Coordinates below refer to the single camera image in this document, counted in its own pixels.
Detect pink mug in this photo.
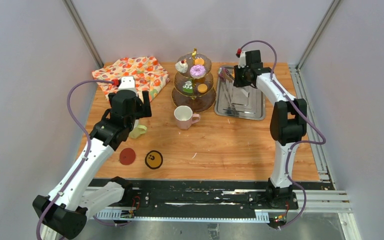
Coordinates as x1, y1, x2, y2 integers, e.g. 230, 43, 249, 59
173, 105, 201, 130

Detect metal serving tray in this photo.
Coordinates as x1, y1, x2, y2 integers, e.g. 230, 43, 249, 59
214, 65, 266, 121

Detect white cup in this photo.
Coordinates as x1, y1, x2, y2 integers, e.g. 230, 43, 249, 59
128, 120, 148, 139

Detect green square cake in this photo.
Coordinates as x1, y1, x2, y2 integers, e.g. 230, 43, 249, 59
182, 80, 194, 94

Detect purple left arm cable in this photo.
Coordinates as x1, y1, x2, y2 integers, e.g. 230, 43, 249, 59
35, 78, 120, 240

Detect aluminium frame post left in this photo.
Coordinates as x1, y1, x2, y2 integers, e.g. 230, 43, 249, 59
62, 0, 104, 68

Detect orange round biscuit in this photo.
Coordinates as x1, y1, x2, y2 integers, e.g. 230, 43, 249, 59
193, 58, 205, 65
197, 83, 208, 94

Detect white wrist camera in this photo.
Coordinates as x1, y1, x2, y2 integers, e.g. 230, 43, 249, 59
117, 76, 138, 95
237, 51, 247, 69

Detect long metal tongs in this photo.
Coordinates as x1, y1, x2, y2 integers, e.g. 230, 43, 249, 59
216, 66, 251, 117

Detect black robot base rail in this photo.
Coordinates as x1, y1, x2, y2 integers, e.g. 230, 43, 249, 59
89, 179, 315, 220

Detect three-tier glass cake stand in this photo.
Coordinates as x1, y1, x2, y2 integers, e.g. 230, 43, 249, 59
171, 48, 217, 113

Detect purple frosted donut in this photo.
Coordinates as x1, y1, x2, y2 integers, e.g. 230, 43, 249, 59
189, 64, 207, 79

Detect floral orange cloth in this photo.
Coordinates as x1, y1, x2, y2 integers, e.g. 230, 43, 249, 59
91, 56, 170, 101

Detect aluminium frame post right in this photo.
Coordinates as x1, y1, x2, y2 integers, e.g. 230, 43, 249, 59
295, 0, 343, 72

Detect white slotted cable duct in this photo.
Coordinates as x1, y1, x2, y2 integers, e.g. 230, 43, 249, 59
95, 208, 271, 223

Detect aluminium frame post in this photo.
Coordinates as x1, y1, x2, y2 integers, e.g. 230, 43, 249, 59
295, 0, 343, 72
62, 0, 104, 68

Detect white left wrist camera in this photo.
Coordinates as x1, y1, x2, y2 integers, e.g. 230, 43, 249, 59
117, 76, 138, 95

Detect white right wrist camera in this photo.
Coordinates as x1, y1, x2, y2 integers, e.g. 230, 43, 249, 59
237, 51, 247, 69

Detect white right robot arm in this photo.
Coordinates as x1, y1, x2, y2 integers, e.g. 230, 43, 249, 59
233, 49, 307, 209

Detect red round coaster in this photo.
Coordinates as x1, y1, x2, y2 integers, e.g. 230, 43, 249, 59
118, 148, 136, 166

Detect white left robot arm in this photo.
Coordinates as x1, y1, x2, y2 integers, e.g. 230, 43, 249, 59
32, 89, 152, 240

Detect white cream cupcake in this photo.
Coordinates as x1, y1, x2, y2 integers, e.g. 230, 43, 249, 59
174, 59, 189, 74

